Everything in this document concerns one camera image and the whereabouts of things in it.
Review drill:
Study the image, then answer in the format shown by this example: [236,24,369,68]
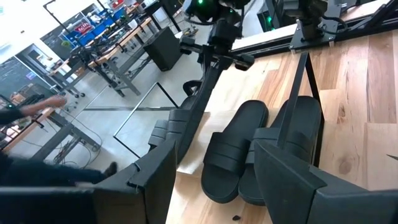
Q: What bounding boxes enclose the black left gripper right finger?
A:
[252,139,398,224]

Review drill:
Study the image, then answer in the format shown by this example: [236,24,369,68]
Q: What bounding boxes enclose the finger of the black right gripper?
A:
[201,45,218,77]
[217,55,234,72]

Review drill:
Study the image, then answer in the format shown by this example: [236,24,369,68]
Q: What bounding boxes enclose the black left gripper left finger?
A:
[93,139,178,224]

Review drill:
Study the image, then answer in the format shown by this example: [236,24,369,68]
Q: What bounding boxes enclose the black slide sandal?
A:
[147,65,225,164]
[238,95,323,207]
[201,99,270,205]

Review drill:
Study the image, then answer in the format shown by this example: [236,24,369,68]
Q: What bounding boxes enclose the black square cabinet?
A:
[142,26,183,73]

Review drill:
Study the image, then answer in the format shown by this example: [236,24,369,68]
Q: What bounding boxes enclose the wooden top workbench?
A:
[48,15,158,98]

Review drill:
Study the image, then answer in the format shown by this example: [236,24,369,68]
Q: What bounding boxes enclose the person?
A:
[0,95,119,188]

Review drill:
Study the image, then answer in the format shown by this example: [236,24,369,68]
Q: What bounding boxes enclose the blue storage bin rack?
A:
[58,4,127,48]

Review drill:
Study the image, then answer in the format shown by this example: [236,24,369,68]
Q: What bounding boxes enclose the person's hand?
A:
[45,95,68,109]

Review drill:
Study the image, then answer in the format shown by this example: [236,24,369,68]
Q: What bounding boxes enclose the black chalkboard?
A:
[0,57,43,99]

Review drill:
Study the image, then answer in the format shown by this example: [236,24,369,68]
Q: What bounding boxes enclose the black floor cables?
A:
[51,107,104,166]

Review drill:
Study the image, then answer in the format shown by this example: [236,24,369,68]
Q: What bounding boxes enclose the black table frame rail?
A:
[231,0,398,59]

